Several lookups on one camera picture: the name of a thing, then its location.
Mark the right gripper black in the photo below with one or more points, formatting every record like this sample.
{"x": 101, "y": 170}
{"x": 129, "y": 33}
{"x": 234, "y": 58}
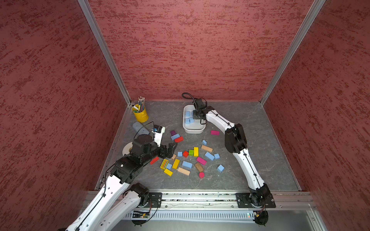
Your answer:
{"x": 195, "y": 115}

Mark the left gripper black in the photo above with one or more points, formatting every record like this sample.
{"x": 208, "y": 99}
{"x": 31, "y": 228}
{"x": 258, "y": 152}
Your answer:
{"x": 170, "y": 151}

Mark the long blue block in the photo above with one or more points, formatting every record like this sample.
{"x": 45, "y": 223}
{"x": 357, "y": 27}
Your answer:
{"x": 175, "y": 136}
{"x": 209, "y": 156}

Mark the white plastic tub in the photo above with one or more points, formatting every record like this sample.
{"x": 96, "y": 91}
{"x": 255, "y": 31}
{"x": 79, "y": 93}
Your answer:
{"x": 193, "y": 128}

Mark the blue cube lowest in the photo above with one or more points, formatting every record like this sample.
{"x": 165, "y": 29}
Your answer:
{"x": 220, "y": 168}

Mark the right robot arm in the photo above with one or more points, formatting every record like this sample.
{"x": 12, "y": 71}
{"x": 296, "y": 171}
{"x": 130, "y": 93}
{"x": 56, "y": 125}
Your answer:
{"x": 236, "y": 144}

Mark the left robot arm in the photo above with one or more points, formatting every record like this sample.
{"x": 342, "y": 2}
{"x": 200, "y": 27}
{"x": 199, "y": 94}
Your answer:
{"x": 119, "y": 196}

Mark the red long block upper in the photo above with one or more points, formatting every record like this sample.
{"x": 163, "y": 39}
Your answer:
{"x": 179, "y": 139}

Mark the striped yellow block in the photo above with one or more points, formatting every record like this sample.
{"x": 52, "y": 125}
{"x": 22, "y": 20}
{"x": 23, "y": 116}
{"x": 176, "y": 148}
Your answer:
{"x": 164, "y": 164}

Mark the yellow long block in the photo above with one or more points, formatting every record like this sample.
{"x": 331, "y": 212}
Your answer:
{"x": 176, "y": 164}

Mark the red block left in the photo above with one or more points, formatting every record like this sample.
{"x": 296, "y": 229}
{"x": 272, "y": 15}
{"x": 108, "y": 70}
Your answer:
{"x": 154, "y": 160}

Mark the yellow block bottom left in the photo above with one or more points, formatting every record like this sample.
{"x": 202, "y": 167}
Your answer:
{"x": 168, "y": 172}

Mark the yellow upright block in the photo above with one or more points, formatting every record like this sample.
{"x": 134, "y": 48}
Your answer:
{"x": 196, "y": 152}

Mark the magenta block top right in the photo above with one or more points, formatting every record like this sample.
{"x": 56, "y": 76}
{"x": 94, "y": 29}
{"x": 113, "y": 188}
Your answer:
{"x": 215, "y": 133}

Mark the magenta block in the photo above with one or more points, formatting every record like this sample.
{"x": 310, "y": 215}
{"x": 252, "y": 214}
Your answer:
{"x": 201, "y": 161}
{"x": 215, "y": 133}

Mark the tan long block bottom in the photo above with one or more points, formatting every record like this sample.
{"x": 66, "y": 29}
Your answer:
{"x": 183, "y": 171}

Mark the magenta block centre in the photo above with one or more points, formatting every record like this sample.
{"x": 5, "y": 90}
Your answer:
{"x": 201, "y": 161}

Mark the dark wood block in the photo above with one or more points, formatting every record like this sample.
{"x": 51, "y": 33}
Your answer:
{"x": 199, "y": 167}

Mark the tan block right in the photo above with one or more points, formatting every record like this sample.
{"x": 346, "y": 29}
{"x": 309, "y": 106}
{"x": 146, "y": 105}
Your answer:
{"x": 206, "y": 148}

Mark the grey glasses case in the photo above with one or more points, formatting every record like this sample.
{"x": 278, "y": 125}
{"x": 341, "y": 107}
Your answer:
{"x": 140, "y": 129}

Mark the tape roll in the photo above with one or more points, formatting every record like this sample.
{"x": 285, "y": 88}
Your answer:
{"x": 127, "y": 148}

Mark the yellow pencil bucket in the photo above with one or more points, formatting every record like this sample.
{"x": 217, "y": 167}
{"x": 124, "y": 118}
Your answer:
{"x": 140, "y": 114}

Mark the pencils in bucket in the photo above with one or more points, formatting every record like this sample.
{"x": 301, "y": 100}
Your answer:
{"x": 140, "y": 104}

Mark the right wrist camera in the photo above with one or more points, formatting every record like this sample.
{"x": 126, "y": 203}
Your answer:
{"x": 199, "y": 104}

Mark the aluminium front rail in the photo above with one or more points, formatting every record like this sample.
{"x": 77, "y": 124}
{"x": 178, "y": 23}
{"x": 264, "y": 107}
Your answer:
{"x": 226, "y": 200}

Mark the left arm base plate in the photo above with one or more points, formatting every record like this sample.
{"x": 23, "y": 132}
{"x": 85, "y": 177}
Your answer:
{"x": 154, "y": 200}

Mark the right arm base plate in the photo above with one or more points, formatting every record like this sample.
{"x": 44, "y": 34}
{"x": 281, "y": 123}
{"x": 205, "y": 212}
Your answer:
{"x": 245, "y": 200}

